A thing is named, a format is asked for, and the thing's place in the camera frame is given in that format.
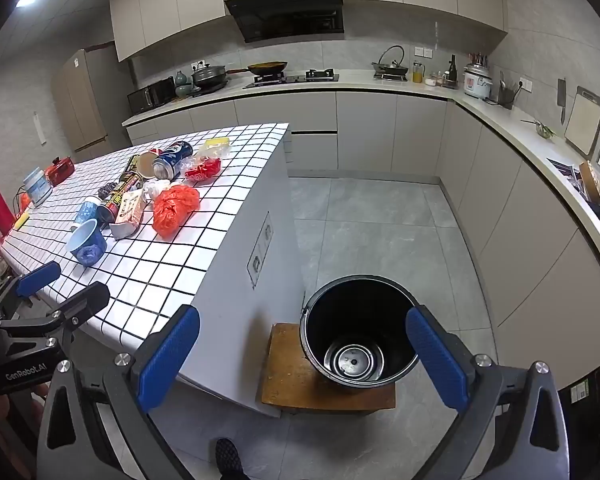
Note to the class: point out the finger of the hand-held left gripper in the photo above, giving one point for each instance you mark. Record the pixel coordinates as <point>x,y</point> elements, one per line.
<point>85,304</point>
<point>37,278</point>

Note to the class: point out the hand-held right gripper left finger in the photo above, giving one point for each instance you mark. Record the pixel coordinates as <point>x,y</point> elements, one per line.
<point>170,355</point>

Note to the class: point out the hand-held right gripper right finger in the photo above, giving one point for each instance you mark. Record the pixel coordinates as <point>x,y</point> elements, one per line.
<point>437,360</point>

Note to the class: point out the blue patterned cup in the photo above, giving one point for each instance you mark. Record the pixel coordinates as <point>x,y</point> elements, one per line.
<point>87,245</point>

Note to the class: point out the blue cup with white rim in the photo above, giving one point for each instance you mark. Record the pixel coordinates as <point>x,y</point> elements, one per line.
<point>86,211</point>

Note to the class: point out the printed paper carton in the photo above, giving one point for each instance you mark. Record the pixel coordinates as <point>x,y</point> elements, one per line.
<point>127,212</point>

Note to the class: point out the black yellow printed can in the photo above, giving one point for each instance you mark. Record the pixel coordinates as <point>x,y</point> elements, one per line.
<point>115,202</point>

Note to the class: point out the black round bin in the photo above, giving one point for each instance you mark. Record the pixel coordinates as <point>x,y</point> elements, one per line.
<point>330,310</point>

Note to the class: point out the orange plastic bag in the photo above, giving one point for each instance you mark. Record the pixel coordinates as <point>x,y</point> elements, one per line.
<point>175,206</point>

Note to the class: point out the white tissue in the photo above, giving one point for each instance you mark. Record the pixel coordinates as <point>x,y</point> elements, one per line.
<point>155,190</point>

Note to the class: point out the yellow sponge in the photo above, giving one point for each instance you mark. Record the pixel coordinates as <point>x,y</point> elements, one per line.
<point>20,220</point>

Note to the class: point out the white blue tub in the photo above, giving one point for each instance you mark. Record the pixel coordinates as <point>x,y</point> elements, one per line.
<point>36,186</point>

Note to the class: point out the dark pinecone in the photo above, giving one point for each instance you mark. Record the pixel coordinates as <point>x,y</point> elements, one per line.
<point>105,191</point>

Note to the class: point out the small red box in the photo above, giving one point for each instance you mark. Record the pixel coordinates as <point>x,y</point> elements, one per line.
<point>60,170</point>

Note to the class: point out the person's black shoe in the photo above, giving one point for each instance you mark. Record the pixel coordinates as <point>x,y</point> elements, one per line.
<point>230,460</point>

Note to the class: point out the wooden stool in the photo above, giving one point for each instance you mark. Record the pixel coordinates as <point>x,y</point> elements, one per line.
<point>290,385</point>

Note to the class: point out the island socket panel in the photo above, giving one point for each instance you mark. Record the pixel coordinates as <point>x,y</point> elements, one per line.
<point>260,250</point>

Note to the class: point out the brown paper cup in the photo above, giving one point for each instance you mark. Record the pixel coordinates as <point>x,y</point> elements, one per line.
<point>142,166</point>

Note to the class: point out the black appliance with green label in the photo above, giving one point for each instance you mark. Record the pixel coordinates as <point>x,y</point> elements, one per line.
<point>587,400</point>

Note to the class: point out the white tiled kitchen island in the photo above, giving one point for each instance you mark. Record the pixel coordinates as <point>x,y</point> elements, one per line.
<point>240,210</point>

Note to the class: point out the blue soda can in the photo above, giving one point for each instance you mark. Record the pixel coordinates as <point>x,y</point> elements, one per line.
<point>172,160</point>

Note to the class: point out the beige refrigerator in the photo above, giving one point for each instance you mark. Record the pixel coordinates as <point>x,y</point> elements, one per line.
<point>80,105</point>

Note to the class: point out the red snack bag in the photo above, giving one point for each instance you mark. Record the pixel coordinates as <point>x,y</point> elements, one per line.
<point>204,168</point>

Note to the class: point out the black microwave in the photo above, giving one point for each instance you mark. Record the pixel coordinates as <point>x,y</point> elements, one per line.
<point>150,95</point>

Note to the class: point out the grey kitchen counter cabinets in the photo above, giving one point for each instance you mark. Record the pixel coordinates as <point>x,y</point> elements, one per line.
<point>380,130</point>

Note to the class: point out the green vegetable scraps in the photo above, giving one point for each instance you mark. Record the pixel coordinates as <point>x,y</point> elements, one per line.
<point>545,130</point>

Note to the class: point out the grey pot with lid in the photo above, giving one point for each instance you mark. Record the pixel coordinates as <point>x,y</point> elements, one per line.
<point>210,77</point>

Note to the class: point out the black utensil holder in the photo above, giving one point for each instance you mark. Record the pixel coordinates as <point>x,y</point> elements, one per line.
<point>505,96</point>

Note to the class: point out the beige cutting board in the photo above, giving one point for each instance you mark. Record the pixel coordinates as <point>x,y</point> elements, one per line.
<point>585,120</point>

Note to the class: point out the white rice cooker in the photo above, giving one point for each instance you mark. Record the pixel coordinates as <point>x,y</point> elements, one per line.
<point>477,81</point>

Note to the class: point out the orange juice bottle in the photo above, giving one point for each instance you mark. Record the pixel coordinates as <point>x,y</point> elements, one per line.
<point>417,73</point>

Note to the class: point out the black cleaver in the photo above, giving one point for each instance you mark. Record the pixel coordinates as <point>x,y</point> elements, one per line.
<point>561,100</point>

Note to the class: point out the dark glass bottle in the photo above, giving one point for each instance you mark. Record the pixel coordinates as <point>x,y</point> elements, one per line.
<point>452,71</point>

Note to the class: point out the black frying pan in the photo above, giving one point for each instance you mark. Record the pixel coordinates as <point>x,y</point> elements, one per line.
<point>266,67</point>

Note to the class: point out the black gas stove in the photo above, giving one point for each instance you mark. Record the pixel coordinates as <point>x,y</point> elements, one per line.
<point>292,78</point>

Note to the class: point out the black range hood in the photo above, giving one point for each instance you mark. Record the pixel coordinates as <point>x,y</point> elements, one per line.
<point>285,17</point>

